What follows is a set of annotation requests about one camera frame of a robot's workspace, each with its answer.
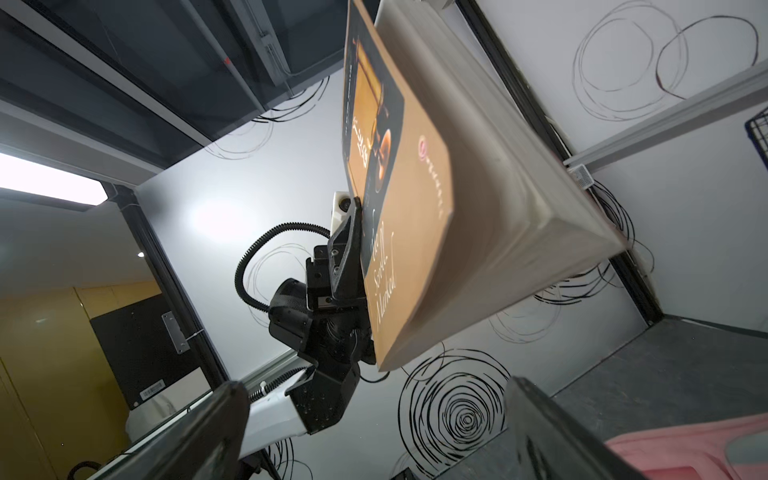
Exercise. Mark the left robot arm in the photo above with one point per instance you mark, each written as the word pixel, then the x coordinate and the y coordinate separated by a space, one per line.
pixel 272 414

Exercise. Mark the brown book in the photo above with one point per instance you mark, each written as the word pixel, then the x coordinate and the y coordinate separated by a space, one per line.
pixel 465 211

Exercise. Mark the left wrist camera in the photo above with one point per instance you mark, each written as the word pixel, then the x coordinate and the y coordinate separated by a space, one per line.
pixel 340 207

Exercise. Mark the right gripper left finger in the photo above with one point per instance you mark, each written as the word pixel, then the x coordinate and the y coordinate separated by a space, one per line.
pixel 204 444

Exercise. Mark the black wire basket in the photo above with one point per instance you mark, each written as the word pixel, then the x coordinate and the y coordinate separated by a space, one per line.
pixel 757 132

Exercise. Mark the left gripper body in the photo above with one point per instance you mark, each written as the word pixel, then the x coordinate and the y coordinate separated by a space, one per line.
pixel 325 320

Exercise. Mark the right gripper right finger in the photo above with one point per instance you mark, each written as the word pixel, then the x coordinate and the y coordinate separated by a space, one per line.
pixel 550 444

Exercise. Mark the pink student backpack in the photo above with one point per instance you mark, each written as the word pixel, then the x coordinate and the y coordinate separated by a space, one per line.
pixel 727 449

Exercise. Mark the black monitor screen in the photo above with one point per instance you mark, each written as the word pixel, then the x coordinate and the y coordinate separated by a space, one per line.
pixel 144 356

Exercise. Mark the aluminium wall rail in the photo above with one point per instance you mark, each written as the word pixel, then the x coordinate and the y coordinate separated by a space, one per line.
pixel 740 92

